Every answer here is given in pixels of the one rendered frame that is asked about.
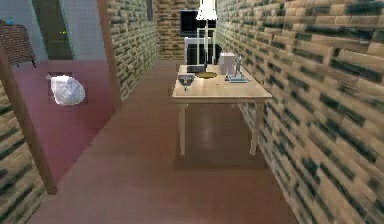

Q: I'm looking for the grey figurine statue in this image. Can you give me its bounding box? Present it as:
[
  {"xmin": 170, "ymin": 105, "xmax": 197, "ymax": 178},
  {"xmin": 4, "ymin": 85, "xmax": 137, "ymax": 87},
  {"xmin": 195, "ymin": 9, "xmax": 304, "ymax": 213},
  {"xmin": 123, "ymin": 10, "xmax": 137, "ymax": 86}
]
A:
[{"xmin": 225, "ymin": 53, "xmax": 249, "ymax": 84}]

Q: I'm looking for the white crumpled cloth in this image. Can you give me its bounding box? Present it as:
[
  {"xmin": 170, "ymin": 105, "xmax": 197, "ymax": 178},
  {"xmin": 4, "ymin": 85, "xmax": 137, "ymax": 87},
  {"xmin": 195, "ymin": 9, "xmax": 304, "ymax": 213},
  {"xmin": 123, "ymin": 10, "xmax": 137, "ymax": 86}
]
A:
[{"xmin": 45, "ymin": 74, "xmax": 86, "ymax": 107}]

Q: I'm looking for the brown round plate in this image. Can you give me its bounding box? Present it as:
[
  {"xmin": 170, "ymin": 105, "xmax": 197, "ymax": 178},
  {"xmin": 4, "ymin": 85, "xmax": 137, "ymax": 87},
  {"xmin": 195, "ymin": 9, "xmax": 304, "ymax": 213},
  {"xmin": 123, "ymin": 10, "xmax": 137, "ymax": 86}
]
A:
[{"xmin": 195, "ymin": 71, "xmax": 218, "ymax": 80}]

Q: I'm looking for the white box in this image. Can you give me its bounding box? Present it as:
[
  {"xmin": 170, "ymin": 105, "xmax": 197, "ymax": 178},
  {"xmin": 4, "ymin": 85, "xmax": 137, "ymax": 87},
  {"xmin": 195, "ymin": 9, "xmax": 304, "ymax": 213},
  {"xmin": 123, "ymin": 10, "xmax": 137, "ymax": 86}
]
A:
[{"xmin": 218, "ymin": 52, "xmax": 237, "ymax": 76}]

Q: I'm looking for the small black box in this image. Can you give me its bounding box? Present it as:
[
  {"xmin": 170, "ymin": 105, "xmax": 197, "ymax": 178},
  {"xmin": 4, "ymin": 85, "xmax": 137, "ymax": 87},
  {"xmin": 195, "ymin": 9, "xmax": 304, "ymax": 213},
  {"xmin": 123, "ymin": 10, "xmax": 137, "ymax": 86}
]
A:
[{"xmin": 186, "ymin": 64, "xmax": 204, "ymax": 74}]

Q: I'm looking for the dark green room door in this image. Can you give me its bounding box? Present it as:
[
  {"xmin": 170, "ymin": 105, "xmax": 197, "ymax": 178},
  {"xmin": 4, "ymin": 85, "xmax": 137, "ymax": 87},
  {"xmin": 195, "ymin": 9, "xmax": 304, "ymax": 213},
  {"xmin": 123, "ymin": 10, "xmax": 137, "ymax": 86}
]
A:
[{"xmin": 31, "ymin": 0, "xmax": 76, "ymax": 61}]

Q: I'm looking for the black television set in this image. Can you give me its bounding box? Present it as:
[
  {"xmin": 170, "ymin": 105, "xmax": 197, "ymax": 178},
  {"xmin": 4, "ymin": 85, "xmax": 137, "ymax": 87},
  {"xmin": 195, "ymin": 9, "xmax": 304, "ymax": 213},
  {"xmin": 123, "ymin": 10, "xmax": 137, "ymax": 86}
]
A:
[{"xmin": 179, "ymin": 9, "xmax": 218, "ymax": 38}]

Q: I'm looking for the light wooden table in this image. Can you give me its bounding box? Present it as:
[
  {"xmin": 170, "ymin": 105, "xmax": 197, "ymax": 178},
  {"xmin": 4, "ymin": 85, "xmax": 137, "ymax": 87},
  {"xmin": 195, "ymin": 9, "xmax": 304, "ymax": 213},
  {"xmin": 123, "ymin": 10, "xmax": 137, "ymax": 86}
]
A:
[{"xmin": 171, "ymin": 64, "xmax": 273, "ymax": 157}]

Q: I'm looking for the white television stand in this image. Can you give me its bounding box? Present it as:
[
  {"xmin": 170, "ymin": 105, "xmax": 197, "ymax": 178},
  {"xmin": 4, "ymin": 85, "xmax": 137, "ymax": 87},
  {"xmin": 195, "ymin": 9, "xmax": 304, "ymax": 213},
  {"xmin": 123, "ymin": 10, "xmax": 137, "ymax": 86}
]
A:
[{"xmin": 184, "ymin": 35, "xmax": 222, "ymax": 66}]

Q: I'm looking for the grey bowl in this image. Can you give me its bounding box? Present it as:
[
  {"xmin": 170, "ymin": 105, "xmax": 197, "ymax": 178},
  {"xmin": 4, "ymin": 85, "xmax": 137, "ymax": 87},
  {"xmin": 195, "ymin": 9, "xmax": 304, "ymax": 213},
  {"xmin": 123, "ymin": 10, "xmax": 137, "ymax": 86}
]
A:
[{"xmin": 177, "ymin": 74, "xmax": 196, "ymax": 92}]

